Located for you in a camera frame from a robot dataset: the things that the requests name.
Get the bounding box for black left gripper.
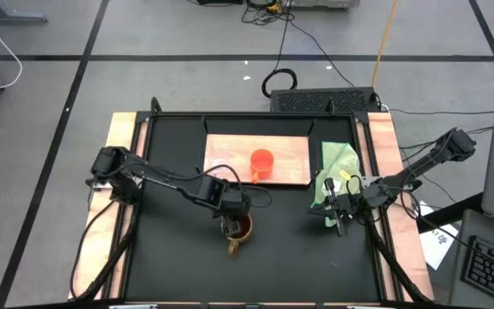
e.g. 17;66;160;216
214;191;252;236

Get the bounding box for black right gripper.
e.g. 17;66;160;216
309;178;362;237

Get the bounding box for brown ceramic mug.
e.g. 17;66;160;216
223;213;255;258

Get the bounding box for small clear glass cup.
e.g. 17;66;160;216
210;152;231;177

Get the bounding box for orange plastic cup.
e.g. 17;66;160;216
249;148;275;185

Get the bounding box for green cloth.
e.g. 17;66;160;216
310;141;362;227

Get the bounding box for wooden cutting board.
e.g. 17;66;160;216
202;133;312;186

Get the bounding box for black perforated computer case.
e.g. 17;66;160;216
270;87;381;113

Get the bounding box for white paper sheet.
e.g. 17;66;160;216
413;200;461;271

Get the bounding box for grey desk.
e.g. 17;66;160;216
448;209;494;309

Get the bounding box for black keyboard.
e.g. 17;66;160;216
461;235;494;308

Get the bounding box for grey box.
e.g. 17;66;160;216
289;0;361;9

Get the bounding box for grey metal table leg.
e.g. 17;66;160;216
0;0;49;25

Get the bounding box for black table frame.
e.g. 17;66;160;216
69;96;435;309

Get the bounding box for black coiled cable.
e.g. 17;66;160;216
262;68;298;99

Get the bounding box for thin black cable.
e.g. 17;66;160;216
386;107;494;117

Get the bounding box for long black floor cable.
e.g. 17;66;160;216
274;16;356;89

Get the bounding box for yellow cable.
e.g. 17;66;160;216
371;0;399;88

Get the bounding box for tangled black cables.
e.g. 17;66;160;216
241;0;296;26

